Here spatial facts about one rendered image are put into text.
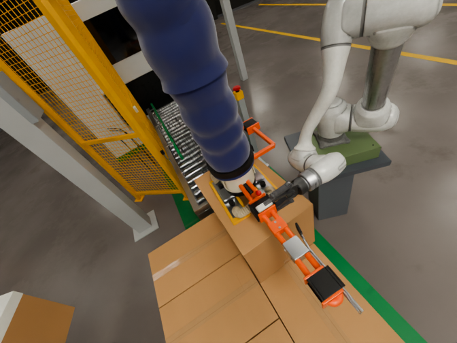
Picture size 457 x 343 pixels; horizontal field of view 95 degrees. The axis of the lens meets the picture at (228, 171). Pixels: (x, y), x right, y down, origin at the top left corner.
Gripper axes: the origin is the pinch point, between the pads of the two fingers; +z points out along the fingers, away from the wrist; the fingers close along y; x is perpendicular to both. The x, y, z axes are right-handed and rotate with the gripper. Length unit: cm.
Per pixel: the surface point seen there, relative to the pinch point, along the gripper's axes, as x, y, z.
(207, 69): 16, -55, -3
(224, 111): 16.6, -39.5, -3.0
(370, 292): -34, 108, -42
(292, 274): -11, 54, 1
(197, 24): 16, -66, -4
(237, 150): 16.4, -21.5, -2.2
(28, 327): 31, 21, 132
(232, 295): -2, 54, 35
